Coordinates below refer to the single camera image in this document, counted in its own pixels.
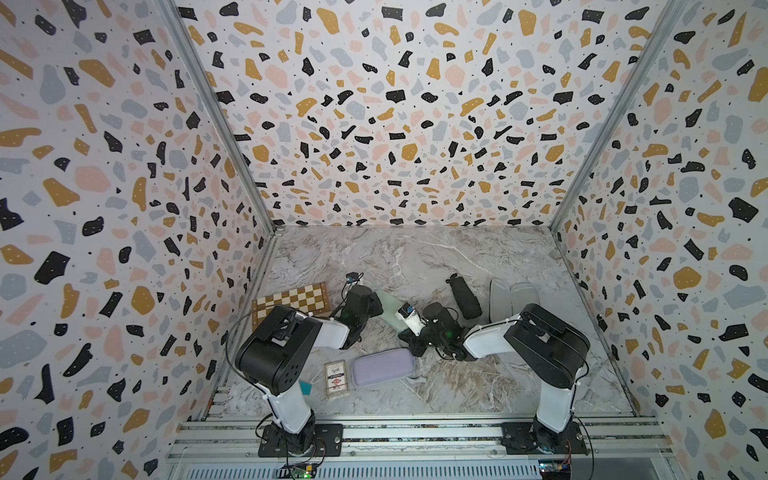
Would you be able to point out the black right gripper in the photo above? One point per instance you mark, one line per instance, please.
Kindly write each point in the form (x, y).
(408, 336)

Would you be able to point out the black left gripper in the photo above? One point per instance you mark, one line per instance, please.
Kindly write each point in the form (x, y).
(376, 305)

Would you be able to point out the black umbrella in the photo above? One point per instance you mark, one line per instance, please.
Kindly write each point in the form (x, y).
(465, 299)

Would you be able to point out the lilac zippered umbrella sleeve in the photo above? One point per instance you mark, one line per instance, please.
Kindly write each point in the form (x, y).
(382, 367)

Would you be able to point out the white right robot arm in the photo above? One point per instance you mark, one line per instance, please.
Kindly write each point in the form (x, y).
(553, 349)

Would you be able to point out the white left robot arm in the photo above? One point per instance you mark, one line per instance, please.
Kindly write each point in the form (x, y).
(274, 355)

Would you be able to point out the wooden chessboard box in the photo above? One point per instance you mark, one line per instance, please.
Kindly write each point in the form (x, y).
(311, 299)

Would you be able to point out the playing card box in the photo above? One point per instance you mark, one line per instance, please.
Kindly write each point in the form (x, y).
(336, 378)

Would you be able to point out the teal small block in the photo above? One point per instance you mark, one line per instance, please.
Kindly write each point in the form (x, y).
(305, 388)

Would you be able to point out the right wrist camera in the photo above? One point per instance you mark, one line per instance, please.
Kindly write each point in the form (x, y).
(411, 318)

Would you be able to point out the aluminium corner post left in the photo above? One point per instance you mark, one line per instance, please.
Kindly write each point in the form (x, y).
(169, 13)

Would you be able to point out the aluminium corner post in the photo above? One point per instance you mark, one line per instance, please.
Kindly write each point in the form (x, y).
(169, 13)
(670, 15)

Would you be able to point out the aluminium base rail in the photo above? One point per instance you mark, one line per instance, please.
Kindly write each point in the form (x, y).
(421, 446)

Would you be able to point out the aluminium corner post right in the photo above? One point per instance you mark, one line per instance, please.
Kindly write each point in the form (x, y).
(670, 15)

